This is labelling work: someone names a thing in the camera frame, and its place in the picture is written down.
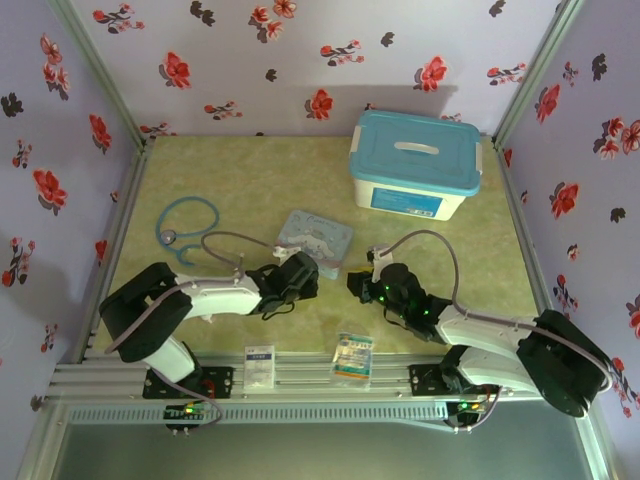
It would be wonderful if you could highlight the cartoon print tin box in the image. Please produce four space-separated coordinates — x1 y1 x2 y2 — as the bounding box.
273 209 354 284

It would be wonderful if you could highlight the green and white packet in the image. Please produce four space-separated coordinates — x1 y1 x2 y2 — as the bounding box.
330 332 375 384

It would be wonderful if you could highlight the white card box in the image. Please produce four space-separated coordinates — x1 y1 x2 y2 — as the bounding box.
243 343 278 389

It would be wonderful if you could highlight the blue stethoscope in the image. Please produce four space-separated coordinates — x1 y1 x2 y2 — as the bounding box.
153 197 246 274

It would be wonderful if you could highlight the blue lidded white storage box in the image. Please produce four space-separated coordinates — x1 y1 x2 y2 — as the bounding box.
348 109 485 223

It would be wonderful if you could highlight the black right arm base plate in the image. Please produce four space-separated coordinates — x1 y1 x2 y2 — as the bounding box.
408 363 454 399

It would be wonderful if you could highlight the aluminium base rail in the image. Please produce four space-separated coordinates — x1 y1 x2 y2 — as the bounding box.
47 352 551 402

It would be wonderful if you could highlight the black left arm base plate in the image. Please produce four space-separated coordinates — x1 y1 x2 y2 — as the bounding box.
142 366 236 400

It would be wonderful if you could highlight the perforated metal cable tray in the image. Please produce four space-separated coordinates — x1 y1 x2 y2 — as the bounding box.
64 402 451 426

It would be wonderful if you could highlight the aluminium table side rail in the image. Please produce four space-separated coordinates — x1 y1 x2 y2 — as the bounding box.
492 142 571 321
79 139 155 361

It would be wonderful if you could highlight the aluminium frame post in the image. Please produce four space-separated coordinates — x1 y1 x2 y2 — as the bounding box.
47 0 157 151
491 0 586 151

